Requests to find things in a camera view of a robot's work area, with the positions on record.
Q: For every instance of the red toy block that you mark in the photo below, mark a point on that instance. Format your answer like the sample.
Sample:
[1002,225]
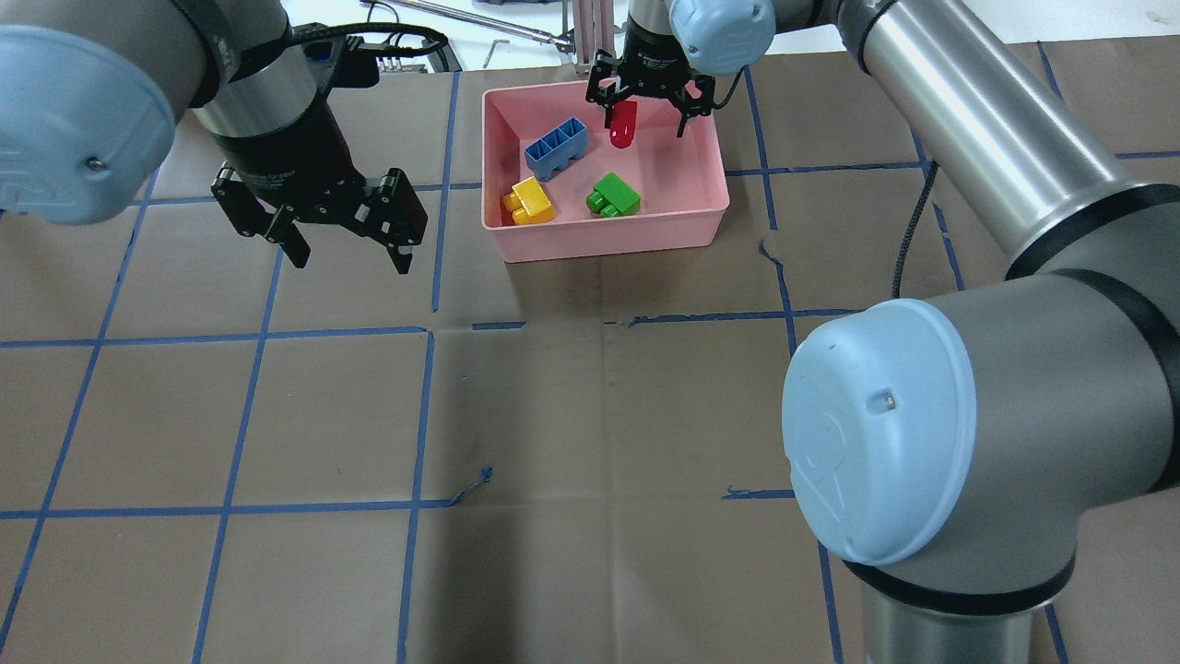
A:
[621,124]

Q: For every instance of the blue toy block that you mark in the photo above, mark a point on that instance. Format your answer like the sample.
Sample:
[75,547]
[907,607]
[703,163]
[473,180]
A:
[558,148]

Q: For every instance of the green toy block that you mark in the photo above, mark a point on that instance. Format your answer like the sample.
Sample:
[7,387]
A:
[611,196]

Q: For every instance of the yellow toy block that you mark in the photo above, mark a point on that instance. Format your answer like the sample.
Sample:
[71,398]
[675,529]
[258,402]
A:
[528,203]

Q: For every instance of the aluminium frame post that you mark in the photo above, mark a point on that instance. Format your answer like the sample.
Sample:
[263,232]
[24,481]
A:
[593,31]

